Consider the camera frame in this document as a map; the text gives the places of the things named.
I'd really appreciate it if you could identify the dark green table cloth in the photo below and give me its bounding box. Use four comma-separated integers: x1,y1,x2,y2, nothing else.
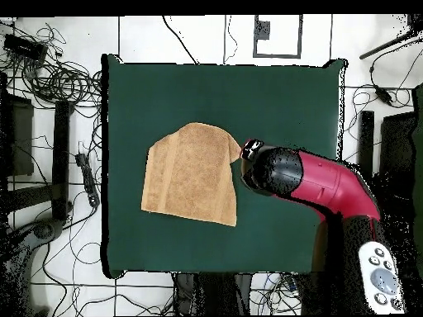
100,54,348,278

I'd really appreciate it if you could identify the long black cable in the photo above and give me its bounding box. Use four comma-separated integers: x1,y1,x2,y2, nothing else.
160,15,200,65

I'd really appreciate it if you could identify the dark grey square tag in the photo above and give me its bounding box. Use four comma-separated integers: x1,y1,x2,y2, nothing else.
254,20,272,41

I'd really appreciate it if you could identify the grey pedestal leg round foot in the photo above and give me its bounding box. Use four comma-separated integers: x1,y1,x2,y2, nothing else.
0,217,67,317

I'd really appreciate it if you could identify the black power strip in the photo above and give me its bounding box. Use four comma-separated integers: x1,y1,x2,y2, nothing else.
74,152,101,208

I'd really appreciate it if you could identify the black tripod rod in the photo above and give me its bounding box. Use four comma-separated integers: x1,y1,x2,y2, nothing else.
359,14,423,61

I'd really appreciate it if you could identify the grey square frame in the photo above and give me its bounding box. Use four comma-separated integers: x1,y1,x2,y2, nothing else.
253,14,304,59

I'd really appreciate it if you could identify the tan terry cloth towel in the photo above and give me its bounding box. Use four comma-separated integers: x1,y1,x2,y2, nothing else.
140,121,243,228

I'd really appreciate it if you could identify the black electronics box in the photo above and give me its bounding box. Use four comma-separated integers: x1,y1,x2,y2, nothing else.
2,33,49,64

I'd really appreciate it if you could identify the black metal stand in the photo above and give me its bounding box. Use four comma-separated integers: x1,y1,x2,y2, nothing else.
358,110,418,179
0,70,75,229

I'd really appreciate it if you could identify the tangled black cable bundle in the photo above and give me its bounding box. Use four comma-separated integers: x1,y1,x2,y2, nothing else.
0,19,103,110

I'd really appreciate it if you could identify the black power adapter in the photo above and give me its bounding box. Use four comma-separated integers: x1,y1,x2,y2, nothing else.
373,84,394,106

